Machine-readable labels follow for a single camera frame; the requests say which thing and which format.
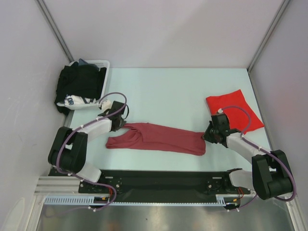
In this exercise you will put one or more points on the black garment in basket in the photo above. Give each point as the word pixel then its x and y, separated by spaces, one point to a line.
pixel 81 81

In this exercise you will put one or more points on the white plastic laundry basket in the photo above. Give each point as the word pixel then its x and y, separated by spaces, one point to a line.
pixel 103 72

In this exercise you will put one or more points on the red tank top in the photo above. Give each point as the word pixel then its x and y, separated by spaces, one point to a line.
pixel 239 113

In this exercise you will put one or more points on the left aluminium corner post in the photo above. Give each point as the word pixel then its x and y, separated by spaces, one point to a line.
pixel 54 28

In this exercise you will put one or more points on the white slotted cable duct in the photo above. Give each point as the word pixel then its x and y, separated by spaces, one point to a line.
pixel 94 201

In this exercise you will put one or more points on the right aluminium corner post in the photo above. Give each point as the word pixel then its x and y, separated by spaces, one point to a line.
pixel 274 23

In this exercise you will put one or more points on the aluminium corner post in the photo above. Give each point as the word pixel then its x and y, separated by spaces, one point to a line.
pixel 274 23
pixel 54 28

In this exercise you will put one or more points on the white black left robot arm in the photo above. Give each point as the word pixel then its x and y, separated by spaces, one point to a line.
pixel 69 148

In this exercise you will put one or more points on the pink garment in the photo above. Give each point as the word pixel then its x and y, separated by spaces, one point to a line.
pixel 147 136

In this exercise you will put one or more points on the white garment blue letters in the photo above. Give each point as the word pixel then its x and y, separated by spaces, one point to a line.
pixel 72 100

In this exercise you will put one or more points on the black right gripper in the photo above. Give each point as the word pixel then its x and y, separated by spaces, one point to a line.
pixel 206 136

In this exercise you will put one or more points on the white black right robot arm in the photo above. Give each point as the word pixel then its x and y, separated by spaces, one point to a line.
pixel 271 176

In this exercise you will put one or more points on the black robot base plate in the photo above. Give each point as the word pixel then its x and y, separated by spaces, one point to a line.
pixel 164 187

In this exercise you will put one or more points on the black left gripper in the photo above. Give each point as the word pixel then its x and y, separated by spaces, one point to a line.
pixel 122 123

